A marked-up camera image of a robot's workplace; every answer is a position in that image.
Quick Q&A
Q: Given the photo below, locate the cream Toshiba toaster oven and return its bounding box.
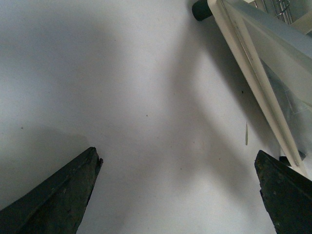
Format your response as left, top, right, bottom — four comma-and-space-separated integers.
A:
192, 0, 312, 37

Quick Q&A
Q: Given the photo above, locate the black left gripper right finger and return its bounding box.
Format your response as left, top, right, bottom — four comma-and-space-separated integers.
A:
254, 150, 312, 234

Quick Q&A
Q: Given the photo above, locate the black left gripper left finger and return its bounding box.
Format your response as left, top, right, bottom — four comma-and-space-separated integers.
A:
0, 147, 103, 234

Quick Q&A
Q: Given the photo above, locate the small green leaf scrap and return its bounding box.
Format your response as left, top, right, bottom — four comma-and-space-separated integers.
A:
245, 122, 249, 146

